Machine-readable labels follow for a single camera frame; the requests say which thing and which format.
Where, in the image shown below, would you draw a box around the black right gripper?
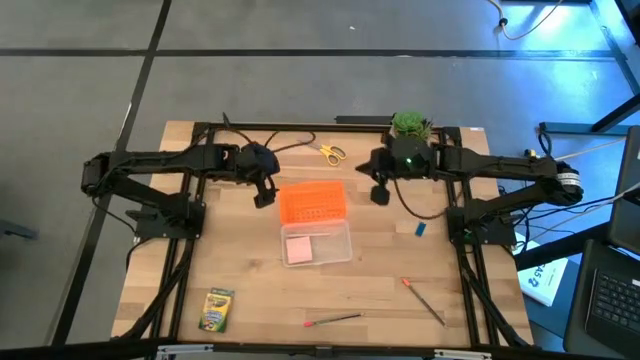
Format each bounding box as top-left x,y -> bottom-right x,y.
355,133 -> 438,207

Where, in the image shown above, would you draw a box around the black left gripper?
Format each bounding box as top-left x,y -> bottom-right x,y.
233,143 -> 282,210

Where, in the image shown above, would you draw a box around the yellow grey scissors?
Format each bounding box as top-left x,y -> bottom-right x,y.
307,142 -> 348,168

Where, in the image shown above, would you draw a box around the pink sticky note pad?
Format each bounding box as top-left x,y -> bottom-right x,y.
284,235 -> 315,265

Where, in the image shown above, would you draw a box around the brown pencil red eraser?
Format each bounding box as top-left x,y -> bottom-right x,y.
401,277 -> 448,329

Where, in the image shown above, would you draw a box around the yellow green crayon box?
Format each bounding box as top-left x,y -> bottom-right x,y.
198,287 -> 236,335

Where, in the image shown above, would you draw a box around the black pencil pink eraser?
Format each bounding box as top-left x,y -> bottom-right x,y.
302,312 -> 366,328

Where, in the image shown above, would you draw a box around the green plant white patterned pot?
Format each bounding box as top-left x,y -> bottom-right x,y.
388,110 -> 435,146

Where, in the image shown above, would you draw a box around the orange perforated box lid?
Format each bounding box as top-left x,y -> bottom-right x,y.
277,180 -> 348,226

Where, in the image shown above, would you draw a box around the clear plastic pencil box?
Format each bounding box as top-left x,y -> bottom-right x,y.
279,218 -> 354,269

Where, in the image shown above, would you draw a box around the black slanted desk bar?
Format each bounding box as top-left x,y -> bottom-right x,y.
514,222 -> 614,272

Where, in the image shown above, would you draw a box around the black desk base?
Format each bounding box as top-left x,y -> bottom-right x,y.
538,92 -> 640,136

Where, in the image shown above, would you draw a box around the white booklet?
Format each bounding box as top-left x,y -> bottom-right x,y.
517,232 -> 570,308

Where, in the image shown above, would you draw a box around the black monitor panel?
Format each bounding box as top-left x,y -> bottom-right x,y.
607,124 -> 640,257

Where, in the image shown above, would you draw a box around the grey chair leg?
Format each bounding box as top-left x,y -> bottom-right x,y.
0,218 -> 39,241

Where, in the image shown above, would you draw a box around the black crossbar silver brackets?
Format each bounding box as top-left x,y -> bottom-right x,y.
0,337 -> 640,360

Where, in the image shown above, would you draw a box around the black laptop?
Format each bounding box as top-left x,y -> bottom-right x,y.
563,238 -> 640,360

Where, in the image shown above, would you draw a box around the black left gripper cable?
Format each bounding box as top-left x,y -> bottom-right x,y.
222,113 -> 317,155

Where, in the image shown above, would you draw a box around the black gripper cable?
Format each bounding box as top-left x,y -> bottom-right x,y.
392,177 -> 449,221
222,113 -> 317,155

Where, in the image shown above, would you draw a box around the black aluminium table frame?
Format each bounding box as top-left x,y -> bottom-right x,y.
112,121 -> 534,351

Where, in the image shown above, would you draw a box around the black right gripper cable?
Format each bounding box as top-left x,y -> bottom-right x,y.
392,177 -> 449,221

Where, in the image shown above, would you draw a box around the white cable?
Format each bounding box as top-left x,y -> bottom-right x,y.
487,0 -> 566,42
549,137 -> 640,164

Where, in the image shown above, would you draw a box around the black cable bundle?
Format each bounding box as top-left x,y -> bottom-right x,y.
499,197 -> 616,236

